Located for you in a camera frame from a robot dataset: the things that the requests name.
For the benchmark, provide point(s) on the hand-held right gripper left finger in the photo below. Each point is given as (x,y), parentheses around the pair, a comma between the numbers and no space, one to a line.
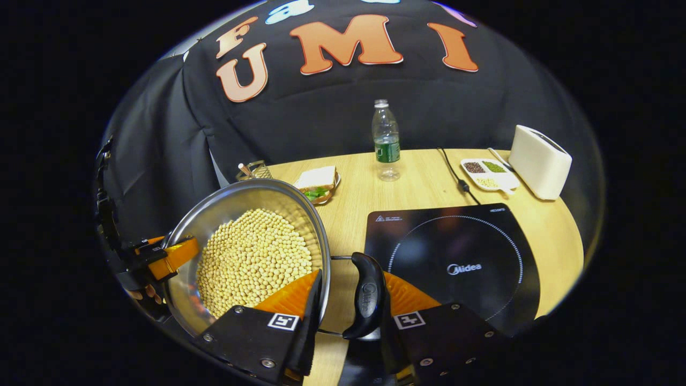
(308,321)

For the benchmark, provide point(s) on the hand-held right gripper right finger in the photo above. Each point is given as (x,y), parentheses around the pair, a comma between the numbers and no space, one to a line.
(445,343)

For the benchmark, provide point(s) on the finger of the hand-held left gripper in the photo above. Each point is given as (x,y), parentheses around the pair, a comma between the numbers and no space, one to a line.
(150,245)
(177,256)

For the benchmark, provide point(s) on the steel pot with soybeans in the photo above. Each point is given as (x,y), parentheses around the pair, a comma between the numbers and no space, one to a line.
(252,257)

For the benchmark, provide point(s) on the black induction cooktop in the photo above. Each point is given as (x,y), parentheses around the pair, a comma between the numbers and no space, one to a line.
(455,246)

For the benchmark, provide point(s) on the sandwich on plate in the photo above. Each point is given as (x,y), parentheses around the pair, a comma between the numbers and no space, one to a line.
(317,179)

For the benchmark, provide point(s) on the white divided dish of beans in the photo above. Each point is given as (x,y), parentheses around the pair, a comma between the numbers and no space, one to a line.
(490,174)

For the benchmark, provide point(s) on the white spoon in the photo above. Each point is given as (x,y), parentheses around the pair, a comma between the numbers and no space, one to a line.
(499,158)

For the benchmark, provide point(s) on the clear plastic water bottle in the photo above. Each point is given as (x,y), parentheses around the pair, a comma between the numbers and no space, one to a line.
(386,145)

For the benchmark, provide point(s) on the white toaster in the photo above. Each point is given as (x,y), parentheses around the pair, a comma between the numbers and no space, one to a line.
(538,161)

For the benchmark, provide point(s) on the black backdrop cloth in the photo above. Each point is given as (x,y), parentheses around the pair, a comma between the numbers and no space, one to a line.
(321,107)

